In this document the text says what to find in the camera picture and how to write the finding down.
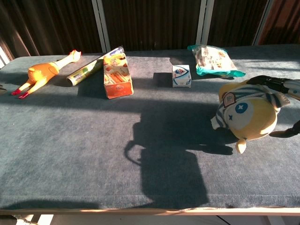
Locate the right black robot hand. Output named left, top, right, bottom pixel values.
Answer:
left=246, top=75, right=300, bottom=138

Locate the yellow round plush toy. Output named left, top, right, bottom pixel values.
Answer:
left=210, top=79, right=291, bottom=154

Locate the orange cardboard snack box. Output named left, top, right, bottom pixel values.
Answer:
left=103, top=53, right=134, bottom=100

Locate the teal plastic snack bag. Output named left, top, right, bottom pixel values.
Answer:
left=187, top=44, right=247, bottom=78

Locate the dark brown curtain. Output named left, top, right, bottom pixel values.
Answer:
left=207, top=0, right=268, bottom=47
left=0, top=0, right=104, bottom=62
left=102, top=0, right=202, bottom=52

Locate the white window frame post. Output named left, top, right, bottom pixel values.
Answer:
left=252, top=0, right=274, bottom=46
left=0, top=45, right=11, bottom=69
left=195, top=0, right=215, bottom=46
left=91, top=0, right=112, bottom=53

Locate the small white blue box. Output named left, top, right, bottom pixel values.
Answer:
left=172, top=64, right=192, bottom=89

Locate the yellow rubber chicken toy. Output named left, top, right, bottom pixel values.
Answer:
left=11, top=49, right=82, bottom=99

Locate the reddish brown curtain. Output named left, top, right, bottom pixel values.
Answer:
left=257, top=0, right=300, bottom=45

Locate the cling film roll box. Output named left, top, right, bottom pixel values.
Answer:
left=67, top=45, right=125, bottom=87

